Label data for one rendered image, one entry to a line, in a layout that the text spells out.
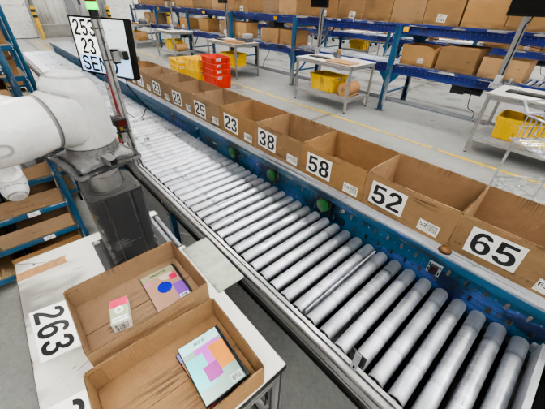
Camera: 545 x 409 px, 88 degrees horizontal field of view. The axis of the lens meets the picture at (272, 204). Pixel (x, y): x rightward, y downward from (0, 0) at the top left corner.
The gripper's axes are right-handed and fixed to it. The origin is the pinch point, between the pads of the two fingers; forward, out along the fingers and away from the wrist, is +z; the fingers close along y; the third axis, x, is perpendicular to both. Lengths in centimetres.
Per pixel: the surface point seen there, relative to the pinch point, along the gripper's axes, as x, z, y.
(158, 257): 15, 3, -95
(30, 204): 37, -33, 22
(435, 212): -6, 86, -162
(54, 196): 36.5, -19.8, 21.6
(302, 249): 20, 54, -126
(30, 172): 16.9, -25.0, 22.1
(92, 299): 19, -23, -95
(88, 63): -35, 27, 35
